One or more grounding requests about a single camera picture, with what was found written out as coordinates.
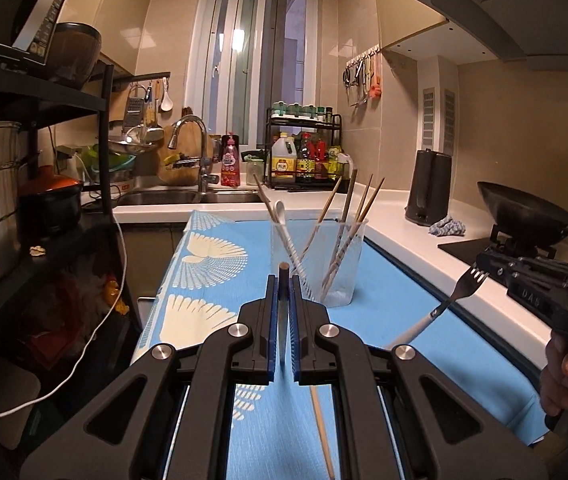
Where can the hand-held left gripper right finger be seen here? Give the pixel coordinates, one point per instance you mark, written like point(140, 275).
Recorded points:
point(298, 330)

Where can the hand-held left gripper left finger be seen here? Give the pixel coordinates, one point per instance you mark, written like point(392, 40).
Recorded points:
point(265, 330)

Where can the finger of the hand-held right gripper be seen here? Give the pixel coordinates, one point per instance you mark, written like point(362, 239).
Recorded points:
point(539, 277)
point(488, 259)

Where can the clear plastic container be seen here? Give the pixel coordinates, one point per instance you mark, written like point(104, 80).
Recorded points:
point(349, 285)

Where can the white ceramic spoon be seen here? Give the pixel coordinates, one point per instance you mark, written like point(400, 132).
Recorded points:
point(280, 210)

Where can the blue dishcloth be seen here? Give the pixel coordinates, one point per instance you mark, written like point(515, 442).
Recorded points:
point(446, 226)

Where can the black wok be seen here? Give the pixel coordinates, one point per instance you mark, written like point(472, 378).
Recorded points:
point(524, 210)

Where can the blue patterned mat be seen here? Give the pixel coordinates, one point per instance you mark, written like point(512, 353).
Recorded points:
point(213, 280)

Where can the black electric kettle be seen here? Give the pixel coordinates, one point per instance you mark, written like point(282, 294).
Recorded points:
point(429, 190)

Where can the patterned wooden chopstick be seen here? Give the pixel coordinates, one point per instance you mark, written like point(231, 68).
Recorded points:
point(366, 212)

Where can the glass jar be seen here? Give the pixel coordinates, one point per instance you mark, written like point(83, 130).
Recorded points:
point(255, 167)

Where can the steel sink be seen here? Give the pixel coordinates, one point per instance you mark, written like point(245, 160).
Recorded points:
point(163, 197)

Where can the dark sauce bottle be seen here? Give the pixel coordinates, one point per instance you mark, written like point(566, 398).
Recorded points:
point(305, 162)

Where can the yellow-label oil jug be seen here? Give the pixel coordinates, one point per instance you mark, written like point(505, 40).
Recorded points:
point(283, 162)

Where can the red-label sauce bottle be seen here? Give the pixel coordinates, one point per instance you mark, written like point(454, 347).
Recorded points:
point(321, 162)

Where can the pink dish soap bottle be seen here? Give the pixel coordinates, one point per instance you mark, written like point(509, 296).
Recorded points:
point(230, 162)

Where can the yellow oil bottle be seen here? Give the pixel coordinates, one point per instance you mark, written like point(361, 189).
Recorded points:
point(336, 162)

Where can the black seasoning rack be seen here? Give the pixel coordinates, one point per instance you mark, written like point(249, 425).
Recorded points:
point(269, 150)

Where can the orange hanging tool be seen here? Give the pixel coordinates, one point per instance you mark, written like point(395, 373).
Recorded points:
point(376, 87)

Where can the wooden cutting board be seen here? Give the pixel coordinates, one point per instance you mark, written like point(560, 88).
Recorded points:
point(188, 140)

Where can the chrome faucet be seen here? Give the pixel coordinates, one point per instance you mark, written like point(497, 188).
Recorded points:
point(198, 127)

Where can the row of spice jars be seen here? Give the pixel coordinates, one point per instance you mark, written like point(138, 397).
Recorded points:
point(301, 110)

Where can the hanging metal scissors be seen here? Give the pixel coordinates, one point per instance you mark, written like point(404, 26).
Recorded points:
point(351, 82)

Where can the green colander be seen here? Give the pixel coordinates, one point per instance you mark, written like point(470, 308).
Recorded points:
point(113, 162)

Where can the steel bowl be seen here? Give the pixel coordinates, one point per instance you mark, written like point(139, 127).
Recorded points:
point(133, 145)

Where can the hanging white ladle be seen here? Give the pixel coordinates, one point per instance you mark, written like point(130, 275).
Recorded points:
point(165, 102)

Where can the black pot with orange lid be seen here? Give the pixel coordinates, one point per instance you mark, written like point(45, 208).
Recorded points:
point(48, 205)

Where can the black shelf rack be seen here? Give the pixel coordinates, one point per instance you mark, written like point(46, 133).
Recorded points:
point(107, 135)

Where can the range hood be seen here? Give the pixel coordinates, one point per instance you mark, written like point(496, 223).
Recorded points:
point(514, 5)

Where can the metal grater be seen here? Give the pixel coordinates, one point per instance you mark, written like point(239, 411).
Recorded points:
point(134, 107)

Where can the white plug adapter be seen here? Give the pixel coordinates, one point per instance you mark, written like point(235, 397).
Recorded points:
point(68, 157)

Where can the window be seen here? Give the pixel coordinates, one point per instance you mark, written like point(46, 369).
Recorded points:
point(254, 60)

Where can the dark bowl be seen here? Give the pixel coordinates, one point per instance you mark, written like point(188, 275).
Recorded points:
point(76, 55)

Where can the wall vent grille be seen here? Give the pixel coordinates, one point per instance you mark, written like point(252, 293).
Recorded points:
point(450, 120)
point(429, 117)

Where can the wall hook rail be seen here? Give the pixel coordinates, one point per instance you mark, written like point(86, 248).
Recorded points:
point(364, 55)

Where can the wall cabinet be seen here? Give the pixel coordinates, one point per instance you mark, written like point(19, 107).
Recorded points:
point(404, 5)

